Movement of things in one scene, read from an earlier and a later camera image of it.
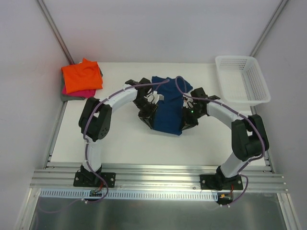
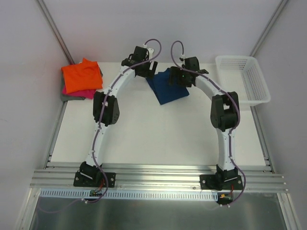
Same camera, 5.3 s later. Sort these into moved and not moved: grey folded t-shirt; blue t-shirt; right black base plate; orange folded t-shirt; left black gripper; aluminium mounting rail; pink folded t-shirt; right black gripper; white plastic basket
Moved: blue t-shirt; left black gripper; right black gripper
Not moved: white plastic basket; right black base plate; pink folded t-shirt; grey folded t-shirt; aluminium mounting rail; orange folded t-shirt
